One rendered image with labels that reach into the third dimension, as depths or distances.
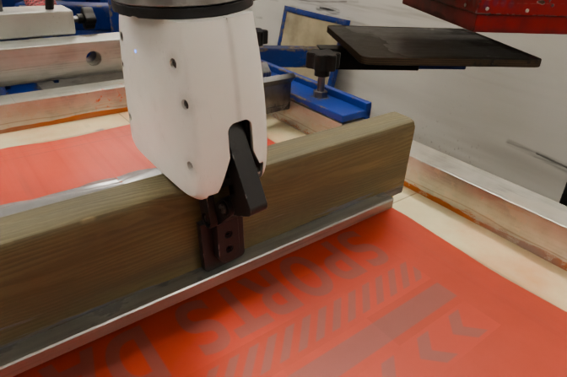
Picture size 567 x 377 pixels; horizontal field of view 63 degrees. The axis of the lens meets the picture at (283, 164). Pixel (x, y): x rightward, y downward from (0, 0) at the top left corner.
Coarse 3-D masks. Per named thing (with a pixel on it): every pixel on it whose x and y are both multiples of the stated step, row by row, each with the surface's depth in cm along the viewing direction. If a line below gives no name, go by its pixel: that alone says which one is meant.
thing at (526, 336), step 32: (128, 128) 61; (128, 160) 53; (384, 224) 44; (416, 224) 44; (416, 256) 40; (448, 256) 40; (448, 288) 36; (480, 288) 36; (512, 288) 36; (512, 320) 33; (544, 320) 34; (480, 352) 31; (512, 352) 31; (544, 352) 31
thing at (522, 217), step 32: (0, 96) 59; (32, 96) 60; (64, 96) 61; (96, 96) 63; (0, 128) 58; (320, 128) 60; (416, 160) 49; (448, 160) 48; (448, 192) 46; (480, 192) 44; (512, 192) 43; (480, 224) 44; (512, 224) 42; (544, 224) 39; (544, 256) 40
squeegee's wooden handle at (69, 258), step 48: (288, 144) 35; (336, 144) 36; (384, 144) 39; (96, 192) 27; (144, 192) 28; (288, 192) 34; (336, 192) 38; (0, 240) 23; (48, 240) 24; (96, 240) 26; (144, 240) 28; (192, 240) 30; (0, 288) 24; (48, 288) 25; (96, 288) 27; (144, 288) 29; (0, 336) 25
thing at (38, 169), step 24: (48, 144) 56; (72, 144) 56; (0, 168) 50; (24, 168) 50; (48, 168) 51; (72, 168) 51; (96, 168) 51; (0, 192) 46; (24, 192) 46; (48, 192) 46
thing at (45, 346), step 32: (384, 192) 42; (320, 224) 37; (352, 224) 39; (256, 256) 33; (160, 288) 30; (192, 288) 30; (96, 320) 27; (128, 320) 28; (0, 352) 25; (32, 352) 25; (64, 352) 26
